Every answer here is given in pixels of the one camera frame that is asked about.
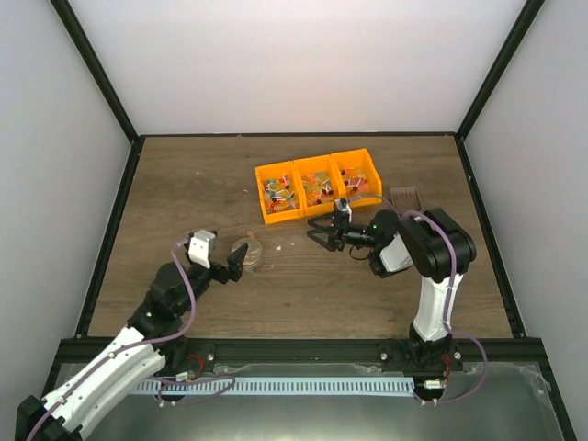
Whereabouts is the black aluminium frame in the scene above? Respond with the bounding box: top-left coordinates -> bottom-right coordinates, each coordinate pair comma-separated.
51,1 -> 576,440

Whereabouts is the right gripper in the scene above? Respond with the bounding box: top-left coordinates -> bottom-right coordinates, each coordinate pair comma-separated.
308,210 -> 379,252

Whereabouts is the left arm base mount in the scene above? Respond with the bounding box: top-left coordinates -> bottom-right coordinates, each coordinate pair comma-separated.
159,340 -> 216,376

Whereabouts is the brown plastic scoop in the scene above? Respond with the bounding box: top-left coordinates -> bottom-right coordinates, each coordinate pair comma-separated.
390,186 -> 423,214

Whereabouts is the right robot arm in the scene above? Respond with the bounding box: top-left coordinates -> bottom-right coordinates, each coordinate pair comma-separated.
307,208 -> 477,370

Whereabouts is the gold jar lid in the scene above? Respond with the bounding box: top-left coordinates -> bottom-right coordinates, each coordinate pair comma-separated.
231,237 -> 263,255

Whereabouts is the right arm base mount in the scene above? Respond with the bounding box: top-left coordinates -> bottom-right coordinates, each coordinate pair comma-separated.
378,334 -> 455,375

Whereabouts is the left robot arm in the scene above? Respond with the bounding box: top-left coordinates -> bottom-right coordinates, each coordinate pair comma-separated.
15,244 -> 248,440

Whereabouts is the orange bin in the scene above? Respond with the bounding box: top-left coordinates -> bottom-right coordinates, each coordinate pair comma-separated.
293,155 -> 345,218
331,148 -> 382,209
254,161 -> 304,225

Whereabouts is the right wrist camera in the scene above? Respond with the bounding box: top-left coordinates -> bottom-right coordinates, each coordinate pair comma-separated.
334,198 -> 353,221

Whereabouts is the clear plastic jar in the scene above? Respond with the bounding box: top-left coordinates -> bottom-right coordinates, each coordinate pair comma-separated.
243,253 -> 264,273

